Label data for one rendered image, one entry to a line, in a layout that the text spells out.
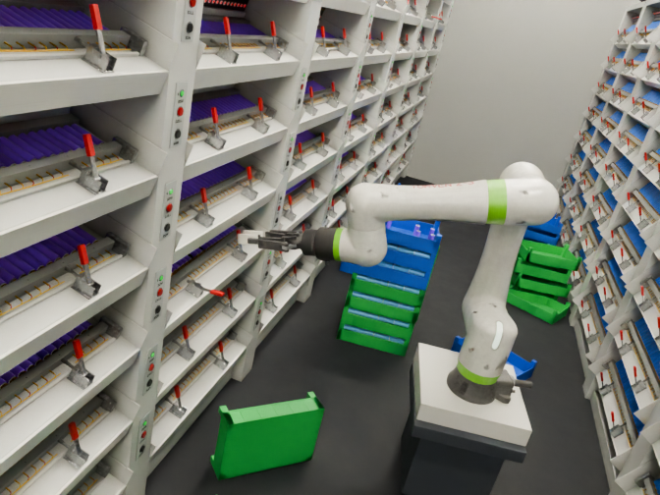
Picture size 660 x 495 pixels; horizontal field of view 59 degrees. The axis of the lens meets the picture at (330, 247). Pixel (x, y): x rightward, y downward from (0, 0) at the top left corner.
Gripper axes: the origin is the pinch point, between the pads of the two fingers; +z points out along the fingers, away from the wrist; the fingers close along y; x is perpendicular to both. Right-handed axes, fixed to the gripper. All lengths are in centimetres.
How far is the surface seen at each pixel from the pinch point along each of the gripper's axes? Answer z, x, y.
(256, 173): 3.2, 16.0, 13.9
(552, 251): -100, -61, 191
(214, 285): 2.8, -7.6, -18.9
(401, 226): -30, -20, 87
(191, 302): 3.2, -7.4, -30.8
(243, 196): 0.7, 12.6, -2.1
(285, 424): -15, -50, -16
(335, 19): -2, 62, 86
